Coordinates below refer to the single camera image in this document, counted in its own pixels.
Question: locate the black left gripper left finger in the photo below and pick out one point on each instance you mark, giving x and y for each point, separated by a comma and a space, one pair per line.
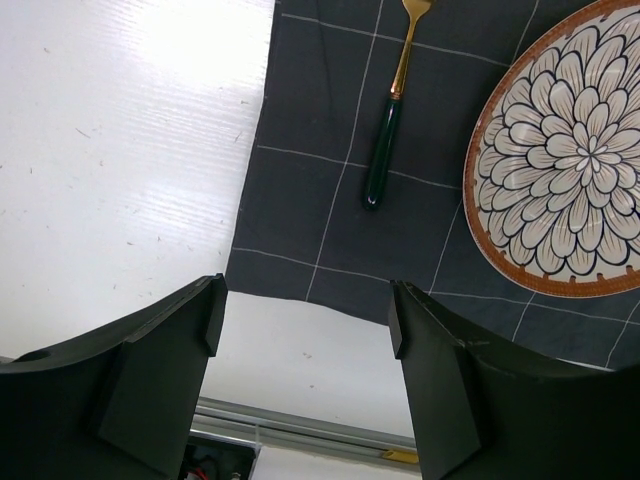
116, 402

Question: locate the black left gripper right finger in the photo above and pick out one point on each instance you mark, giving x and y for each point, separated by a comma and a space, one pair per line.
483, 407

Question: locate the patterned round plate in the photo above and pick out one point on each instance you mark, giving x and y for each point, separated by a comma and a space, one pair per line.
551, 176

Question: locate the dark checked cloth napkin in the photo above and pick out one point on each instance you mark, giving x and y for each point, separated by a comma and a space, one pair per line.
302, 232

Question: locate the gold fork green handle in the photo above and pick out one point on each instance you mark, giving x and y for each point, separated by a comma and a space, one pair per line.
376, 178

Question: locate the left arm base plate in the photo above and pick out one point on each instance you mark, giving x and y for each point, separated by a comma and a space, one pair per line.
212, 459

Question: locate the aluminium front rail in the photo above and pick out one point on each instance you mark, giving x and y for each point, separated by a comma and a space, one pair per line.
225, 421

